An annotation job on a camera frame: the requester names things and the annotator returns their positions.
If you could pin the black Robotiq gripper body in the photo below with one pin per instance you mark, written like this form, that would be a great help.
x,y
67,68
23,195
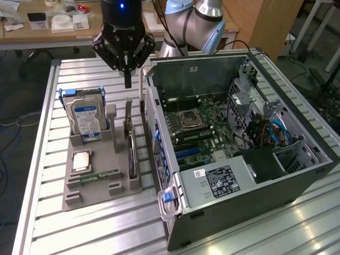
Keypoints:
x,y
122,32

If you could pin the graphics card with metal bracket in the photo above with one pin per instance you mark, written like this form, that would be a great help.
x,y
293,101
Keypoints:
x,y
132,156

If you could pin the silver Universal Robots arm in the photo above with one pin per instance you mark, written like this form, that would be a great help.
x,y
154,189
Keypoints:
x,y
207,13

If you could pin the white paper stack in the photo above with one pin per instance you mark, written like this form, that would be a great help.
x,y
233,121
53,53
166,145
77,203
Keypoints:
x,y
155,25

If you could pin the plain white box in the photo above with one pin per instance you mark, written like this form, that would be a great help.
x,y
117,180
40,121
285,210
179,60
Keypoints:
x,y
79,24

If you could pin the red packet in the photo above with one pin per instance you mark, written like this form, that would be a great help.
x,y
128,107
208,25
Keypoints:
x,y
82,8

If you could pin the white box with round bowl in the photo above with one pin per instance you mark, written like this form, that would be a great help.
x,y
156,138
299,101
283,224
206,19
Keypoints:
x,y
62,25

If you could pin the small black object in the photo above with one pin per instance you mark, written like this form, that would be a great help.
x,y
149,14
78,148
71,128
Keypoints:
x,y
70,8

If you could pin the white tape roll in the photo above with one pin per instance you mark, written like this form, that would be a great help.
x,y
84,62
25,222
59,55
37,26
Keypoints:
x,y
49,2

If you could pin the white box with black top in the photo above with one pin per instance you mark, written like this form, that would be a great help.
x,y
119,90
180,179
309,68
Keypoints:
x,y
37,22

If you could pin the hard disk in blue caddy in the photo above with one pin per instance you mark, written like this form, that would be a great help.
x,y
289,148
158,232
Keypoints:
x,y
83,117

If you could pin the wooden desk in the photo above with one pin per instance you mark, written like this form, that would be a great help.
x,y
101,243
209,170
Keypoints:
x,y
26,35

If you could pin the silver CPU socket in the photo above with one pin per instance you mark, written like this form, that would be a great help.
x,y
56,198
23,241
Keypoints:
x,y
190,119

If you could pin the white paper card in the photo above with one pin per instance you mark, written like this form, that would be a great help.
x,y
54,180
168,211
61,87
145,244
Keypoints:
x,y
13,27

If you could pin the clear plastic bag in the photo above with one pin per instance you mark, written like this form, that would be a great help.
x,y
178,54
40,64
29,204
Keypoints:
x,y
9,12

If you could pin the green motherboard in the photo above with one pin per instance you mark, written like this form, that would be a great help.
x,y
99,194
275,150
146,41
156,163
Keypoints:
x,y
217,125

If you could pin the silver perforated drive cage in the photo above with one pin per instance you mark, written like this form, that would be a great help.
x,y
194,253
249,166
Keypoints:
x,y
244,106

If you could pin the PCIe x16 expansion slot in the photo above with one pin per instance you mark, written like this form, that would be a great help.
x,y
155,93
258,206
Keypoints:
x,y
187,152

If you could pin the silver CPU chip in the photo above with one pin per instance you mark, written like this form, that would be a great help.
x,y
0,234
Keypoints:
x,y
81,162

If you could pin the grey parts rack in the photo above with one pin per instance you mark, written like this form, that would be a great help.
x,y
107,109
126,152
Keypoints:
x,y
101,164

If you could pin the green RAM stick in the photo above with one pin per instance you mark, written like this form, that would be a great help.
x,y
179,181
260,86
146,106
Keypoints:
x,y
93,176

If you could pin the white box with red button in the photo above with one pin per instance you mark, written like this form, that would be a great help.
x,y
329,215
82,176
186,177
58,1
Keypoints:
x,y
287,49

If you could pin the grey power supply unit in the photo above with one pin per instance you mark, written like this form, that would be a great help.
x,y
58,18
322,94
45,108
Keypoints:
x,y
196,191

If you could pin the blue case release latch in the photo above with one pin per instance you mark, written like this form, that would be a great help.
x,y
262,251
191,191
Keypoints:
x,y
167,198

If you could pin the black floor stand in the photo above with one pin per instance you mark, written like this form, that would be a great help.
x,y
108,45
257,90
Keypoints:
x,y
329,87

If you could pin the silver disk bay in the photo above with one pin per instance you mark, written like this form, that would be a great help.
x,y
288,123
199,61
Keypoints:
x,y
297,156

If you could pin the open black PC case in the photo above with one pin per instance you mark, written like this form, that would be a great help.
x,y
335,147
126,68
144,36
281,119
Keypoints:
x,y
239,212

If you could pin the white desk frame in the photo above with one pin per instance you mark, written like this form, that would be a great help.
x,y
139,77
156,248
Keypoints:
x,y
320,24

